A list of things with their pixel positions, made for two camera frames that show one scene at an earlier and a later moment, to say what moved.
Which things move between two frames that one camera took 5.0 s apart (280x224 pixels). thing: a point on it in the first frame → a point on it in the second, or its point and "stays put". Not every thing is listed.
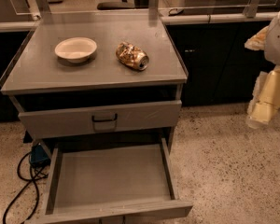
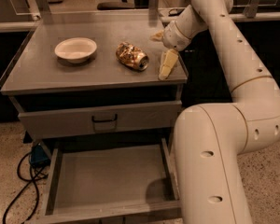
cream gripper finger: [258, 41] → [158, 36]
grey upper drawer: [101, 120] stays put
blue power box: [38, 156] stays put
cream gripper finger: [271, 91] → [170, 56]
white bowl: [76, 49] stays put
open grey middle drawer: [112, 182] stays put
